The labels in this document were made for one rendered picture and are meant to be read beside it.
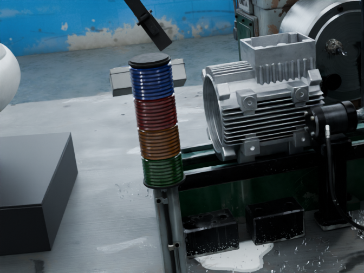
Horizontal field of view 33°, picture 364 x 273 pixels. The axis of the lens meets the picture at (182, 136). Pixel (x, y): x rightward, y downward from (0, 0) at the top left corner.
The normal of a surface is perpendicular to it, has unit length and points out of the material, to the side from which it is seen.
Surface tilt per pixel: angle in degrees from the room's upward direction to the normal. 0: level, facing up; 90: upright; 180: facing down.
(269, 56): 90
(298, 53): 90
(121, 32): 90
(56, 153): 2
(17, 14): 90
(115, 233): 0
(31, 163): 2
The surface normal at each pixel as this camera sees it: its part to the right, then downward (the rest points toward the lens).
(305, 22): -0.82, -0.47
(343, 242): -0.11, -0.93
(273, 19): 0.19, 0.33
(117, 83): 0.12, -0.16
